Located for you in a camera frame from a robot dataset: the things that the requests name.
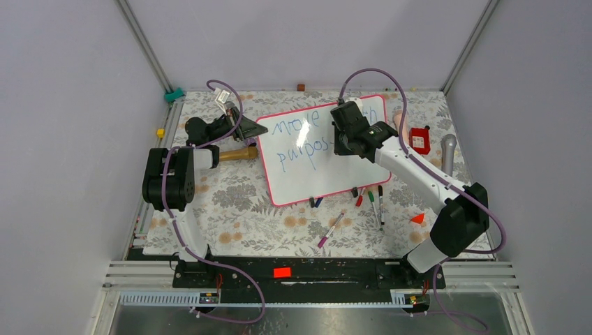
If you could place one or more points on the red cone piece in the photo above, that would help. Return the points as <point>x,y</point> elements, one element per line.
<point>419,219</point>

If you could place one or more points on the red capped marker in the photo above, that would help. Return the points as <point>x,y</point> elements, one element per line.
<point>360,197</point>

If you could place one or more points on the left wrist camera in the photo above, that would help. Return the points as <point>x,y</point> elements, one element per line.
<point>222,100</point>

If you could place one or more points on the magenta capped marker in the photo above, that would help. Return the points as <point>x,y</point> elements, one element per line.
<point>332,228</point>

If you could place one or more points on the teal corner clip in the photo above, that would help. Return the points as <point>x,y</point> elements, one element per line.
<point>174,95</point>

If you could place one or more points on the floral patterned mat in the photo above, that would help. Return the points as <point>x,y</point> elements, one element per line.
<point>236,216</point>

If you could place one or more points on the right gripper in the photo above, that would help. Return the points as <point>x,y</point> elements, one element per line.
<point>338,149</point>

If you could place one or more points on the gold microphone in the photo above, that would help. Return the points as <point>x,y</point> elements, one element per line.
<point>246,153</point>

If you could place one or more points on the small red box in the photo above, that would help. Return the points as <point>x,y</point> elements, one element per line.
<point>420,140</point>

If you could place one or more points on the peach pink microphone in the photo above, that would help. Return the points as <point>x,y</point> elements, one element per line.
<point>402,126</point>

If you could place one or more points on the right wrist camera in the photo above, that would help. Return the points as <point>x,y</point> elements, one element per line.
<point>356,100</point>

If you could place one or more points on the black capped marker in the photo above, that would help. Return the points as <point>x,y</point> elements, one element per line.
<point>380,201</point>

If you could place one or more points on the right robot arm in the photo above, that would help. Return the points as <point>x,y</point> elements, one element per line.
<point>460,209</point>

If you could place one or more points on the silver grey microphone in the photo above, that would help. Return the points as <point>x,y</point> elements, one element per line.
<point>448,146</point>

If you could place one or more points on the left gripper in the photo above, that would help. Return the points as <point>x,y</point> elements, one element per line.
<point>247,128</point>

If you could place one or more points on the small yellow cube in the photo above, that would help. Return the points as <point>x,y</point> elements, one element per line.
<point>160,133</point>

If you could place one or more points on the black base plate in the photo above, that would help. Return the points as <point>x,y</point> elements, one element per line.
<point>313,280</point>

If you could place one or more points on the red tape label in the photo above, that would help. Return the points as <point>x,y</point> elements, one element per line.
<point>282,272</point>

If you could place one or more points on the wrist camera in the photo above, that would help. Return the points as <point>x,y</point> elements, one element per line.
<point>222,100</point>
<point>356,100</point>

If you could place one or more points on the pink framed whiteboard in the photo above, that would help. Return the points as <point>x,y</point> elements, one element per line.
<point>299,162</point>

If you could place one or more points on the green capped marker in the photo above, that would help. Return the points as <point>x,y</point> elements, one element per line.
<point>375,212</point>

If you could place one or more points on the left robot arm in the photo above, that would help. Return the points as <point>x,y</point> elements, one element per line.
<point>169,180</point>

